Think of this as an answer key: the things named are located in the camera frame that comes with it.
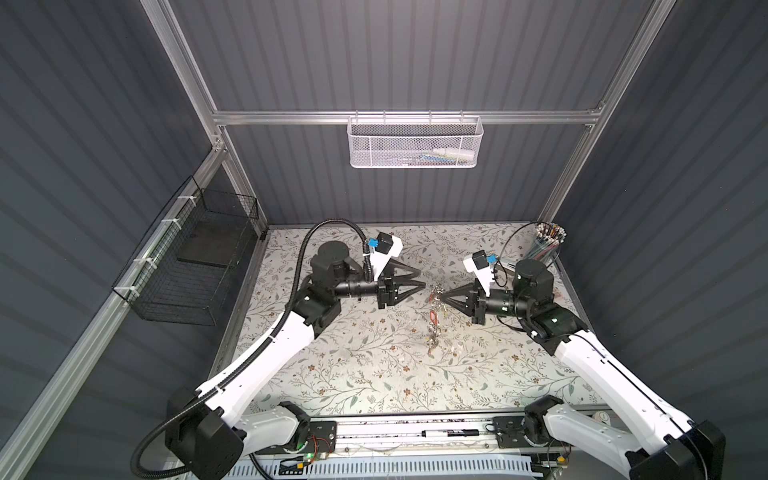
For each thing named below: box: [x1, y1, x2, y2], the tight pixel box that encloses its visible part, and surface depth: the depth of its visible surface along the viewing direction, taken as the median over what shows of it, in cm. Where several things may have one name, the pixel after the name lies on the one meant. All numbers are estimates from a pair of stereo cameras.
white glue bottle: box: [433, 148, 475, 163], surface depth 93 cm
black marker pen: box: [421, 429, 480, 437], surface depth 75 cm
